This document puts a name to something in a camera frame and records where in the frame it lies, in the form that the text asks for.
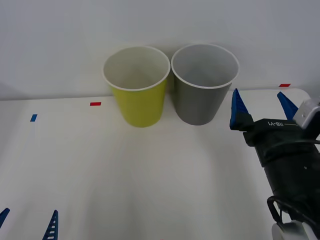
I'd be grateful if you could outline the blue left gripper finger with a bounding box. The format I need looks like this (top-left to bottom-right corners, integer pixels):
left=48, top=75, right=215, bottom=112
left=41, top=209, right=59, bottom=240
left=0, top=207, right=11, bottom=226

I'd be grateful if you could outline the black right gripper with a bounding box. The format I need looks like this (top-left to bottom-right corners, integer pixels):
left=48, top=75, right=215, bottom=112
left=228, top=87, right=320, bottom=168

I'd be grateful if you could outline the grey plastic waste bin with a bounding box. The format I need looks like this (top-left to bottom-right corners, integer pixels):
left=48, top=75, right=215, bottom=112
left=170, top=43, right=240, bottom=127

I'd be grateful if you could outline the yellow-green plastic waste bin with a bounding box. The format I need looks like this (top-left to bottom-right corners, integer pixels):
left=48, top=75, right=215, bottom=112
left=101, top=45, right=172, bottom=129

